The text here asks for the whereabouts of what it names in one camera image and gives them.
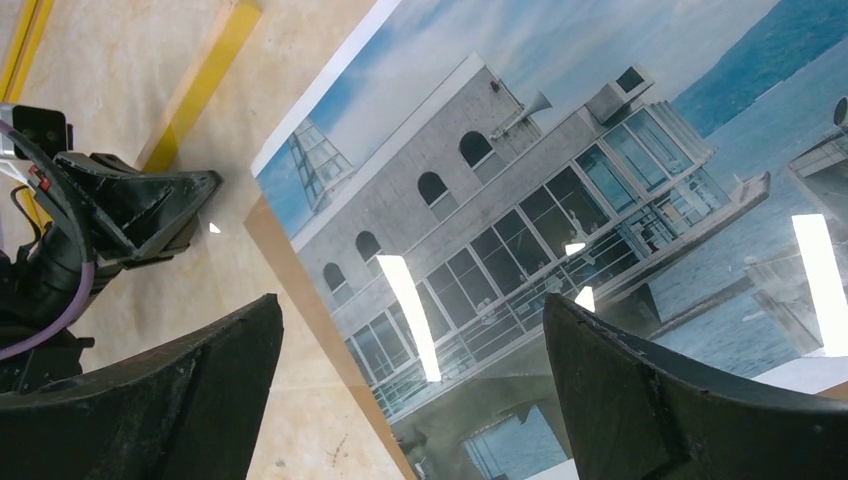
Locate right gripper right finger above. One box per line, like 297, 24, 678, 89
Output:
543, 294, 847, 479

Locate building photo print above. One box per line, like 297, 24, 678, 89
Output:
251, 1, 847, 479

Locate yellow wooden picture frame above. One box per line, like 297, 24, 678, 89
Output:
0, 0, 264, 230

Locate brown cardboard backing board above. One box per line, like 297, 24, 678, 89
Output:
244, 196, 415, 479

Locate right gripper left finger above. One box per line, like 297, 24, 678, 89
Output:
1, 294, 284, 479

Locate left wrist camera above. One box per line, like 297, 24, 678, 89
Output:
1, 102, 73, 158

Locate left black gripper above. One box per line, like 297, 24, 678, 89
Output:
1, 152, 223, 394

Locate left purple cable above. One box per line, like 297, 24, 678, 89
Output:
0, 119, 98, 362

